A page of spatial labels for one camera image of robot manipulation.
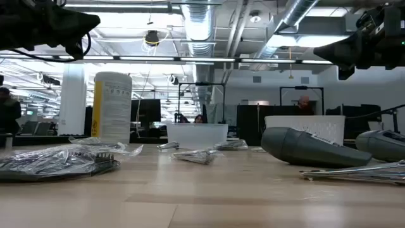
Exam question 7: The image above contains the clear plastic bin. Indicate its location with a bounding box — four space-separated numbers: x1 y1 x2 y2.
166 123 229 150

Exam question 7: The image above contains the black camera stand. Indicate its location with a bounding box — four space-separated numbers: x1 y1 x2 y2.
381 105 405 135

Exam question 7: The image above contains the silver ventilation duct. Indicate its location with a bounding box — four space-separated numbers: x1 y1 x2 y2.
252 0 321 60
180 0 217 58

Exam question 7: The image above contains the black table frame rail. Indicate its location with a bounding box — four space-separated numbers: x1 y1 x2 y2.
12 135 169 147

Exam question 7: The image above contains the small bagged silvery toiletry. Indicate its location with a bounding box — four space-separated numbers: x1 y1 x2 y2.
171 148 224 166

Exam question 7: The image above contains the white column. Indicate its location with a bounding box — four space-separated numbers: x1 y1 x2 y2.
58 63 89 137

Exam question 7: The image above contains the black frame stand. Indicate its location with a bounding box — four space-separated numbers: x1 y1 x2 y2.
177 82 227 125
279 85 325 116

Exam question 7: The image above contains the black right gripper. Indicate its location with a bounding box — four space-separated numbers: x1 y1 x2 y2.
313 3 405 81

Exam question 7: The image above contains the small bagged dark toiletry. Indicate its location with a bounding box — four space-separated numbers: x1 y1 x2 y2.
215 139 249 151

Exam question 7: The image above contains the white wipes canister yellow stripe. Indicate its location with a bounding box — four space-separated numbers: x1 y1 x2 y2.
91 71 133 145

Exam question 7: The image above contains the black monitor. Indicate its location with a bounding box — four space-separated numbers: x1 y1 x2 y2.
130 99 162 123

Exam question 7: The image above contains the ceiling dome camera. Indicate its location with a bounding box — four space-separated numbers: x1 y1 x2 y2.
144 30 161 48

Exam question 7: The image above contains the overhead light bar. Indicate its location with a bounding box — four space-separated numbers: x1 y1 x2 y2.
0 54 334 65

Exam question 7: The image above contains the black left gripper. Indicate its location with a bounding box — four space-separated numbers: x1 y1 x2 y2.
0 0 101 61

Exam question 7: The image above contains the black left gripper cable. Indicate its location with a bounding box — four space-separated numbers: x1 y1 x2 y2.
8 30 93 63

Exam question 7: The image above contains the small silvery packet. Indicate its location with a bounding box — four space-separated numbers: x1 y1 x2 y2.
156 141 181 152

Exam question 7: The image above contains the black cabinet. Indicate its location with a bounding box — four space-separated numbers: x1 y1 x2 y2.
236 104 318 147

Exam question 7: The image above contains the white perforated plastic basket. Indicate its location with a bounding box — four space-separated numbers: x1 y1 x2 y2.
264 115 346 146

